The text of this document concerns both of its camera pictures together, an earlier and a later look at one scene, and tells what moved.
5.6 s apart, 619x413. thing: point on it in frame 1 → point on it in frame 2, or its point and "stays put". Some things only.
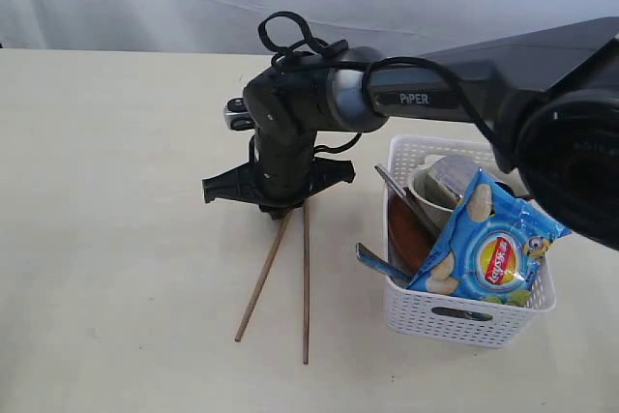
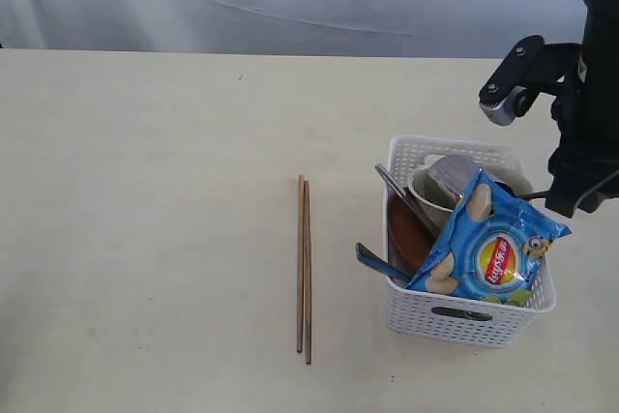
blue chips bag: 491,247 stays put
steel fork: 368,257 stays put
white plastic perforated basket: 414,311 stays put
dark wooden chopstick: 306,272 stays put
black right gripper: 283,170 → 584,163
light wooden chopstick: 245,320 → 300,258
